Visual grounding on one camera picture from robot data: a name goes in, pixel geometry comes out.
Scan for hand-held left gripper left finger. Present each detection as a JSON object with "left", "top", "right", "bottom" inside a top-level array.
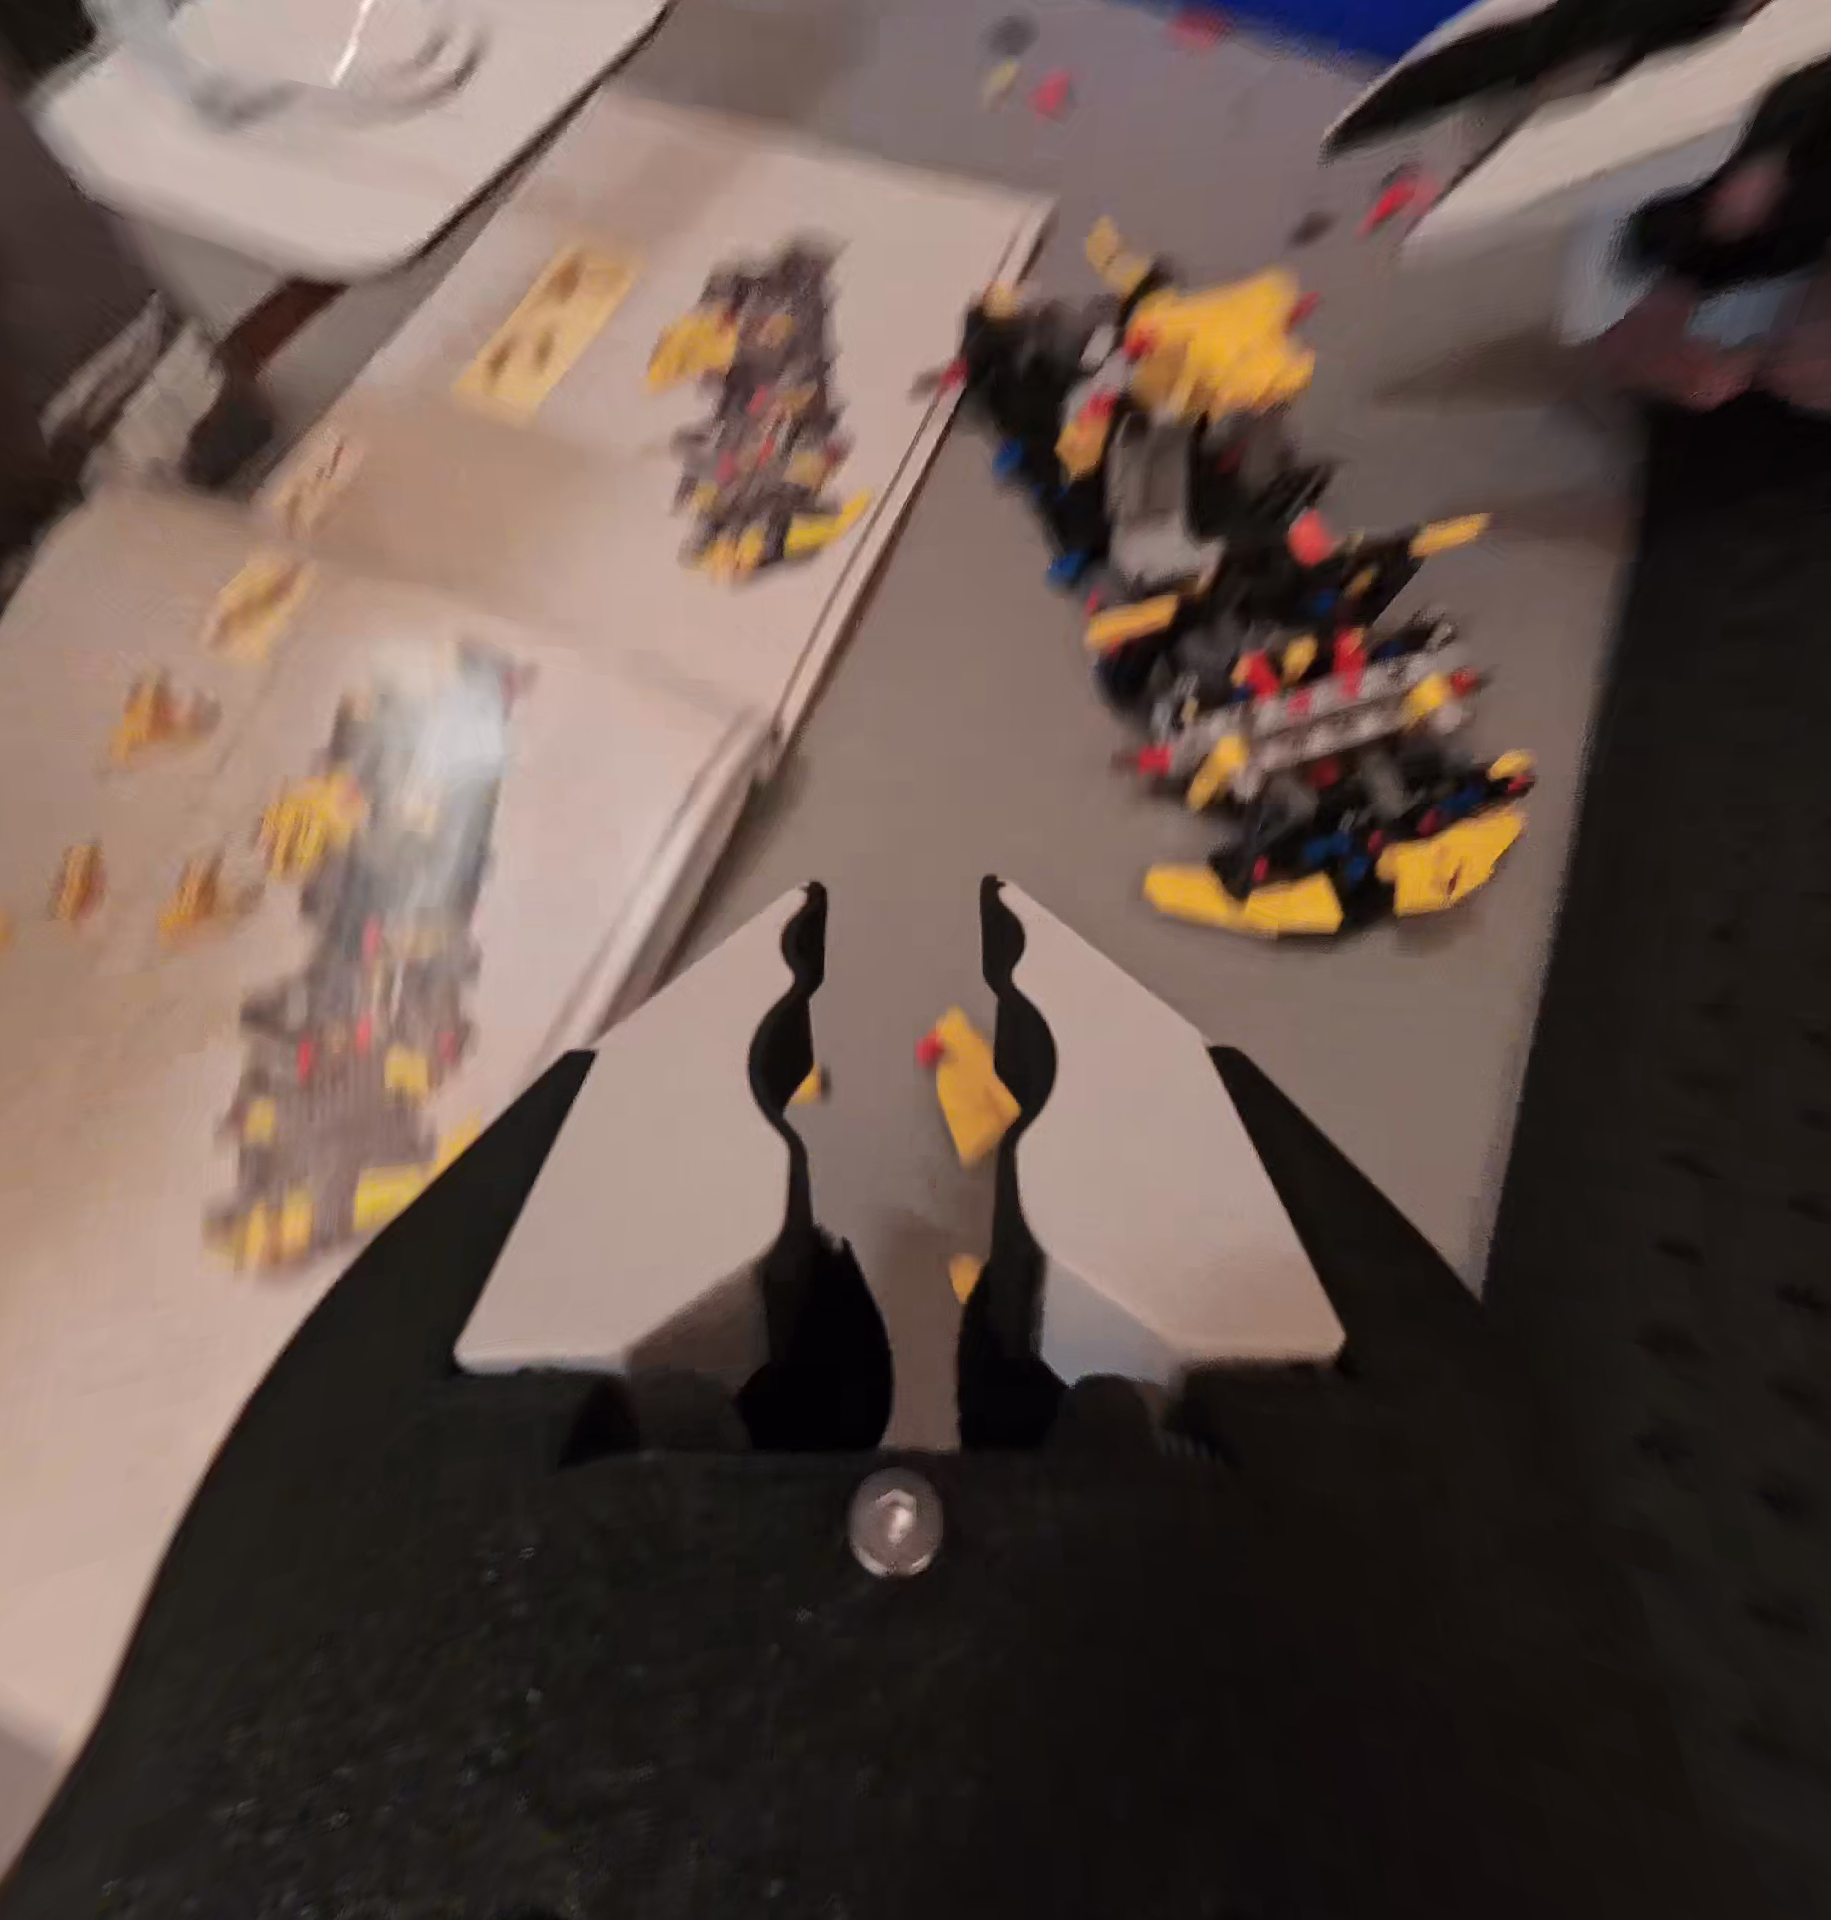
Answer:
[{"left": 450, "top": 881, "right": 895, "bottom": 1452}]

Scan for blue storage bin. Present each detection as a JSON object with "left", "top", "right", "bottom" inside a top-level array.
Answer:
[{"left": 1124, "top": 0, "right": 1477, "bottom": 66}]

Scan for black perforated mat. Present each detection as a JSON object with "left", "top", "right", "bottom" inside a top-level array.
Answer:
[{"left": 1481, "top": 390, "right": 1831, "bottom": 1920}]

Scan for person's right hand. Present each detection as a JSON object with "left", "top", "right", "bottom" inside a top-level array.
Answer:
[{"left": 1590, "top": 149, "right": 1831, "bottom": 424}]

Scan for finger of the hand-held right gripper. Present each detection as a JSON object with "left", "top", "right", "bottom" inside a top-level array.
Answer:
[
  {"left": 1320, "top": 0, "right": 1777, "bottom": 171},
  {"left": 1399, "top": 44, "right": 1762, "bottom": 267}
]

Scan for yellow black lego car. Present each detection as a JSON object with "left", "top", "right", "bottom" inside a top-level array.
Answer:
[{"left": 944, "top": 217, "right": 1540, "bottom": 944}]

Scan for yellow thin lego beam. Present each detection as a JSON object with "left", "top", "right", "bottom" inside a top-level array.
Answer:
[{"left": 915, "top": 1010, "right": 1024, "bottom": 1171}]

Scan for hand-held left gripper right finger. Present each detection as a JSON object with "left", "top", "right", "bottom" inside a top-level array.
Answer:
[{"left": 953, "top": 876, "right": 1349, "bottom": 1452}]

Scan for lego instruction booklet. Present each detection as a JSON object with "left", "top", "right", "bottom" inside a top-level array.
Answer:
[{"left": 0, "top": 92, "right": 1062, "bottom": 1771}]

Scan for scattered small lego pins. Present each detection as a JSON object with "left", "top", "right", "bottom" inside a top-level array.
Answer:
[{"left": 976, "top": 14, "right": 1445, "bottom": 247}]

